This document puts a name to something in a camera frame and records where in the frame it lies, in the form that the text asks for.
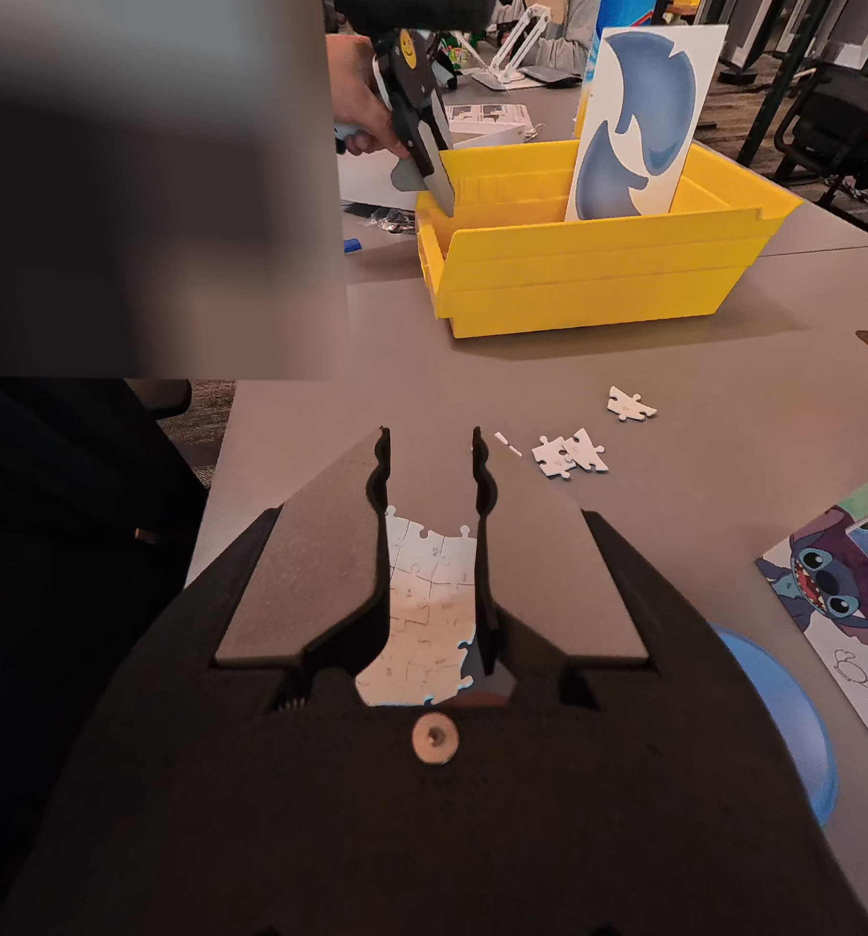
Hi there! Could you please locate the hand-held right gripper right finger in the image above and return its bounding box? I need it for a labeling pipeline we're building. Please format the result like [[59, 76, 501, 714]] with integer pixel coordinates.
[[472, 426, 652, 677]]

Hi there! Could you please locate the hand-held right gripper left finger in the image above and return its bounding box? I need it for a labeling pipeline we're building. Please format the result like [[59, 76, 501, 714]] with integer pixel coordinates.
[[214, 426, 392, 668]]

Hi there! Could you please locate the white assembled puzzle ball section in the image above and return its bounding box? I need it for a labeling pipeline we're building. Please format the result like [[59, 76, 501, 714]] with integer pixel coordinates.
[[355, 505, 479, 707]]

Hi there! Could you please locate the yellow plastic bin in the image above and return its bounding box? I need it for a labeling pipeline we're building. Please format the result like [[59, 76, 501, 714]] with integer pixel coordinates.
[[414, 139, 804, 339]]

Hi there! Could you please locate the blue white printed card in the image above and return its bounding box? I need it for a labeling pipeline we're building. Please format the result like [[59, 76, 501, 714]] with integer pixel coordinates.
[[565, 24, 729, 222]]

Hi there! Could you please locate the printed cardboard puzzle box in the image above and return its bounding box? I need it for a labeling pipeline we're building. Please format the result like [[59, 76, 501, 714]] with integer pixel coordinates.
[[755, 461, 868, 780]]

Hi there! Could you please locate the person's left hand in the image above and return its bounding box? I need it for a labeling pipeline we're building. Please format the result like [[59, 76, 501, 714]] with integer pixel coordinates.
[[326, 33, 410, 159]]

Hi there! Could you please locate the white cardboard box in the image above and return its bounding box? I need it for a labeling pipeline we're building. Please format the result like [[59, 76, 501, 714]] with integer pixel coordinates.
[[339, 102, 544, 207]]

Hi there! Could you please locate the wipes canister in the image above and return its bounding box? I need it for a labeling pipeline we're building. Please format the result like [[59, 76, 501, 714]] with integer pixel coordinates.
[[583, 0, 657, 83]]

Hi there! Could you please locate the blue round plastic stand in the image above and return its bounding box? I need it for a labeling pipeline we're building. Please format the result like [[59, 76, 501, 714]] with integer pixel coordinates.
[[708, 623, 839, 827]]

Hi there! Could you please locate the red backed office chair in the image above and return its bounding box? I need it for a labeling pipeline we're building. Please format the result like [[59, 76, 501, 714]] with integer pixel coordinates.
[[770, 62, 868, 215]]

